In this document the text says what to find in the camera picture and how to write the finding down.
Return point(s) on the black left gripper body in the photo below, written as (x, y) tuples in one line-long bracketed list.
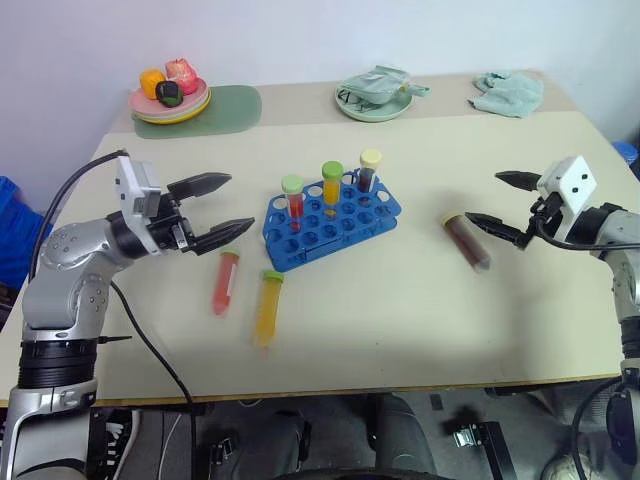
[(175, 230)]

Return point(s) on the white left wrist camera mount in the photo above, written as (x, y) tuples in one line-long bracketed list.
[(135, 185)]

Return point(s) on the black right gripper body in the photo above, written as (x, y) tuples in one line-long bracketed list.
[(545, 212)]

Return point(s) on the black metal bracket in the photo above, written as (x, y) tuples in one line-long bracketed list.
[(485, 440)]

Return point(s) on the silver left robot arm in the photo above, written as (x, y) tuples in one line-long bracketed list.
[(65, 260)]

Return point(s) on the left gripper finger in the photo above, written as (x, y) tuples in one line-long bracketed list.
[(202, 184), (225, 234)]

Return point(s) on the blue test tube rack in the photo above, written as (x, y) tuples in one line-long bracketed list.
[(272, 206)]

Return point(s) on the dark liquid tube yellow cap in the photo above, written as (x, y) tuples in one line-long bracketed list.
[(465, 240), (371, 159)]

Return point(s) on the orange liquid tube green cap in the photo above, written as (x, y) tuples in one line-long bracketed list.
[(332, 171), (267, 310)]

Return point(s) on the blue round object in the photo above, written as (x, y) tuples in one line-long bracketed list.
[(630, 155)]

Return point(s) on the dark green toy fruit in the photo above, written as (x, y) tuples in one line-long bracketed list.
[(167, 92)]

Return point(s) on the blue plastic crate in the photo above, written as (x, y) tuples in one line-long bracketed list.
[(15, 225)]

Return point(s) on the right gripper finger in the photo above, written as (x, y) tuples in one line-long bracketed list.
[(522, 180), (500, 227)]

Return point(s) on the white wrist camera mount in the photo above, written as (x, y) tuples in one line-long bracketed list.
[(575, 180), (135, 185)]

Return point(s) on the pink plate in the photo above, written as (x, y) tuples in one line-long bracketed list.
[(145, 102)]

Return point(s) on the orange toy fruit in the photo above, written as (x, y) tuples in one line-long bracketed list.
[(150, 82)]

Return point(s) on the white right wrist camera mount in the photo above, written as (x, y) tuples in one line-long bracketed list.
[(575, 180)]

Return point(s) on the dark grey rounded shape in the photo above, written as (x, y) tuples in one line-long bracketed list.
[(400, 435), (275, 445)]

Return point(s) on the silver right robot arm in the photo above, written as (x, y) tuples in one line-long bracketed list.
[(625, 270)]

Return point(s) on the pink toy fruit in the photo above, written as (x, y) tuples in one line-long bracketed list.
[(182, 75)]

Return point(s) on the mint green cloth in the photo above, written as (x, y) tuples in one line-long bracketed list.
[(510, 95)]

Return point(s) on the green placemat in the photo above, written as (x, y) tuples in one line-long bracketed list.
[(235, 110)]

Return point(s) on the light green stacked plate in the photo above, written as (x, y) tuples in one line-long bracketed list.
[(170, 119)]

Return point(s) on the red liquid tube green cap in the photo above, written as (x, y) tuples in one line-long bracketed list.
[(225, 285), (292, 183)]

